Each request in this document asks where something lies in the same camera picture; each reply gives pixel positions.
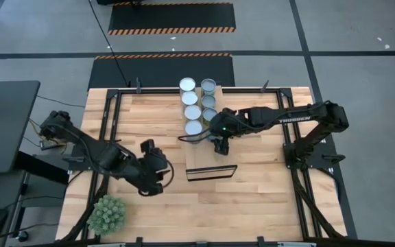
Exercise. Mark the black desk foot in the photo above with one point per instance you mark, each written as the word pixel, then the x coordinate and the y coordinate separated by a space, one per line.
pixel 39 166

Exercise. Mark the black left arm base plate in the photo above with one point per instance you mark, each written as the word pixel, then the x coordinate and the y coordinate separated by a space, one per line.
pixel 81 165

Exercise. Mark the black frame clamp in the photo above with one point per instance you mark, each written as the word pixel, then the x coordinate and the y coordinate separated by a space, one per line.
pixel 260 241
pixel 264 86
pixel 138 85
pixel 138 241

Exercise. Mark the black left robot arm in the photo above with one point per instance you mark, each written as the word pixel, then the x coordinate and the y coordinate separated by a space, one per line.
pixel 108 158

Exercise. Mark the green artificial plant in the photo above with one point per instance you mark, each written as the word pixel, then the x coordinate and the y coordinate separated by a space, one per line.
pixel 106 214

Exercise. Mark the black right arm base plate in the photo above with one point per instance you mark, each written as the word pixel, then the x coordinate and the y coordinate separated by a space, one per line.
pixel 321 163

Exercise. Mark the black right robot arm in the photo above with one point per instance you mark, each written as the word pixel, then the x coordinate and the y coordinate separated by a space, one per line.
pixel 286 115

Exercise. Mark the peaches label tall can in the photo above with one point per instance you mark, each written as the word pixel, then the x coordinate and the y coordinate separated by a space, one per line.
pixel 189 98

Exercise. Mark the black aluminium table frame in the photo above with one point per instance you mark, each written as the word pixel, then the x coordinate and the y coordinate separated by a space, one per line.
pixel 245 90

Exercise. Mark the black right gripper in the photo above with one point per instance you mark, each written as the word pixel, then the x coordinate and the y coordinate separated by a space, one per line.
pixel 230 123

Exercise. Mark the black desk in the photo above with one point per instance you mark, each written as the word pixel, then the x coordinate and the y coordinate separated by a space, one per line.
pixel 5 127

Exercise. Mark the dark blue label tall can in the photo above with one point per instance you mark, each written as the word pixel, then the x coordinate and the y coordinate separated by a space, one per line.
pixel 193 127

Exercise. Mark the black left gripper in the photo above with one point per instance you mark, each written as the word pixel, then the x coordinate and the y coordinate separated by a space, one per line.
pixel 153 169

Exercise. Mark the black round plug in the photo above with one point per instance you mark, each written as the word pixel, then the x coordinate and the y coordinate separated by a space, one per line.
pixel 22 235

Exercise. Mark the oranges label tall can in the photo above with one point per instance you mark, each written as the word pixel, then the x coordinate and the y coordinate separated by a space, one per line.
pixel 193 112

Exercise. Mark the yellow label tall can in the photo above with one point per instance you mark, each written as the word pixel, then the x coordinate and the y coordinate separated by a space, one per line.
pixel 187 84

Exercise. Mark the wooden shelf with black frame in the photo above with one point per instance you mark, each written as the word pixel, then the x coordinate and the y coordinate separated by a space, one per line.
pixel 204 161

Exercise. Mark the mixed fruit can green rim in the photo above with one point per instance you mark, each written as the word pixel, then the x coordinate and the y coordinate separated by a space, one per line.
pixel 208 85

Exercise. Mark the green dotted white can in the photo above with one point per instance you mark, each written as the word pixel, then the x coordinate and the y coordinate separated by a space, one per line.
pixel 208 114

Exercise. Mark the black power adapter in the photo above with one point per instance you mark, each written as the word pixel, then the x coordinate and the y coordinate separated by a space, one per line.
pixel 48 144

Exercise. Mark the tomato label can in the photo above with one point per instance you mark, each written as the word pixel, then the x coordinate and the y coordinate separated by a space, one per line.
pixel 208 101

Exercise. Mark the black hazard-striped floor mat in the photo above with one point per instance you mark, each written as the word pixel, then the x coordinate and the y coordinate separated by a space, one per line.
pixel 170 17
pixel 163 72

